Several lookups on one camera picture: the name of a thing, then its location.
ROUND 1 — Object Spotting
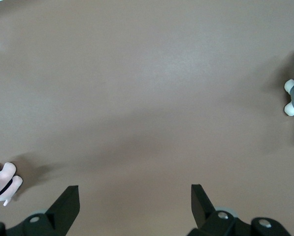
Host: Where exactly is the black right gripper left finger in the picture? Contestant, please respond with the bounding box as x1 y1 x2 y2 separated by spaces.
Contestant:
5 185 81 236

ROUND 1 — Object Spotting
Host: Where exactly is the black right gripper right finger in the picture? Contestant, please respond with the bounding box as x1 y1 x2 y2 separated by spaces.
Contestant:
187 183 293 236

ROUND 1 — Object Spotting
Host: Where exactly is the pink white plush dog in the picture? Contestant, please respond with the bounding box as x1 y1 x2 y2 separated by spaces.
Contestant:
0 161 24 207

